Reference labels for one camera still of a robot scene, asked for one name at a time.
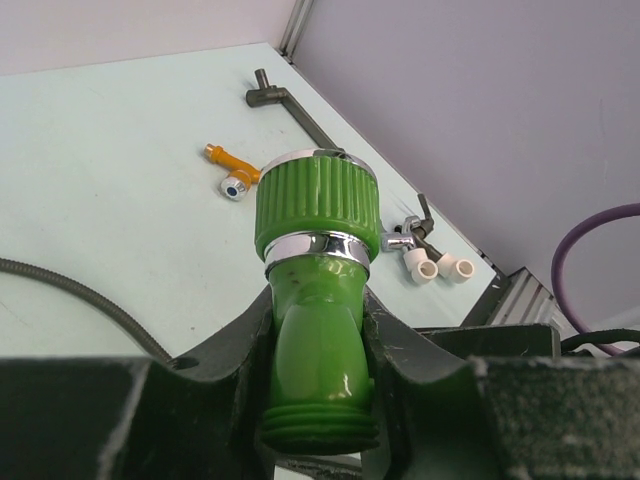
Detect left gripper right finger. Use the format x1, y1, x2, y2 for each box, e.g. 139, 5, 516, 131
361, 294, 639, 479

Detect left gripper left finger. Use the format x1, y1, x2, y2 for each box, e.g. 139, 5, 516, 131
1, 290, 274, 479

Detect dark flexible shower hose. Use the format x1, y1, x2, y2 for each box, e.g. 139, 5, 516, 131
0, 257, 174, 366

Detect green water faucet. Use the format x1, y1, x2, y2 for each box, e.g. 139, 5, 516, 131
254, 149, 380, 455

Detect orange water faucet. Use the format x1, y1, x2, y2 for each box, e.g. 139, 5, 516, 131
203, 144, 261, 201

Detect chrome faucet white fittings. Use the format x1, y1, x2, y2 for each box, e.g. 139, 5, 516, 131
380, 193, 475, 285

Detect dark metal faucet spout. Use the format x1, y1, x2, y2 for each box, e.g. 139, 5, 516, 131
245, 68, 345, 153

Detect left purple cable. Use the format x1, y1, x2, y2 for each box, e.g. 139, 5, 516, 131
551, 202, 640, 359

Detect right aluminium frame post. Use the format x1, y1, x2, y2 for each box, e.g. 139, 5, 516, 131
278, 0, 316, 64

